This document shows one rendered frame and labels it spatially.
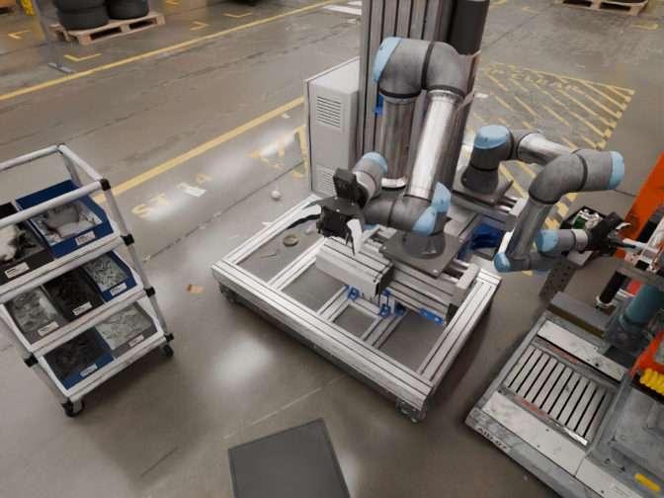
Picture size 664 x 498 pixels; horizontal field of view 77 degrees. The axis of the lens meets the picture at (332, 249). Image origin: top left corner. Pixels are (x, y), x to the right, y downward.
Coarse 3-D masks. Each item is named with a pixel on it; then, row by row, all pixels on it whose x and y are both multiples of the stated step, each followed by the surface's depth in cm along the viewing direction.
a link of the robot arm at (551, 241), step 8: (544, 232) 146; (552, 232) 146; (560, 232) 146; (568, 232) 146; (536, 240) 151; (544, 240) 145; (552, 240) 145; (560, 240) 145; (568, 240) 145; (544, 248) 146; (552, 248) 146; (560, 248) 146; (568, 248) 146; (552, 256) 149
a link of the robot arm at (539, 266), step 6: (534, 252) 153; (540, 252) 151; (534, 258) 152; (540, 258) 152; (546, 258) 150; (552, 258) 150; (534, 264) 152; (540, 264) 152; (546, 264) 152; (552, 264) 153; (528, 270) 154; (534, 270) 157; (540, 270) 155; (546, 270) 155
